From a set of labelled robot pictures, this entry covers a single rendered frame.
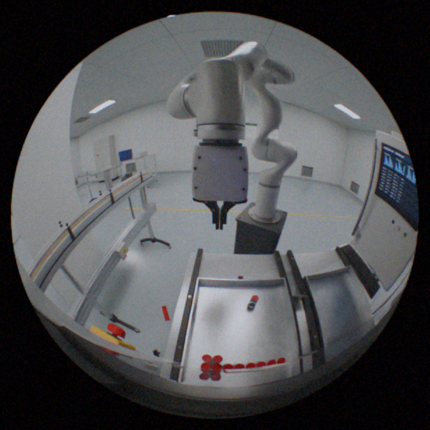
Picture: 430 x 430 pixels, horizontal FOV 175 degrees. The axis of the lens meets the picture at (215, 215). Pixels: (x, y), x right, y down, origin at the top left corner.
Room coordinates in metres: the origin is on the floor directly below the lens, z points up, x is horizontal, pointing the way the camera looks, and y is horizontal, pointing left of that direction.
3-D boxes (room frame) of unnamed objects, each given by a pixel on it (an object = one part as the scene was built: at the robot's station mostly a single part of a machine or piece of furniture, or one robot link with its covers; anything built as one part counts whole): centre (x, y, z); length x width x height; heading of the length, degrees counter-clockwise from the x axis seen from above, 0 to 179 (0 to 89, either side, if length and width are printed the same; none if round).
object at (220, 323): (0.07, -0.07, 0.90); 0.34 x 0.26 x 0.04; 176
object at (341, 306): (0.04, -0.40, 0.90); 0.34 x 0.26 x 0.04; 176
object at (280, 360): (-0.02, -0.06, 0.90); 0.18 x 0.02 x 0.05; 86
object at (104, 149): (5.35, 4.97, 1.03); 1.20 x 0.43 x 2.05; 86
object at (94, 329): (-0.03, 0.19, 1.00); 0.08 x 0.07 x 0.07; 176
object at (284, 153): (0.68, -0.31, 1.16); 0.19 x 0.12 x 0.24; 58
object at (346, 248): (0.21, -0.78, 0.82); 0.40 x 0.14 x 0.02; 6
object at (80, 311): (0.75, 0.84, 0.49); 1.60 x 0.08 x 0.12; 176
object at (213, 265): (0.12, -0.24, 0.87); 0.70 x 0.48 x 0.02; 86
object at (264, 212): (0.69, -0.28, 0.95); 0.19 x 0.19 x 0.18
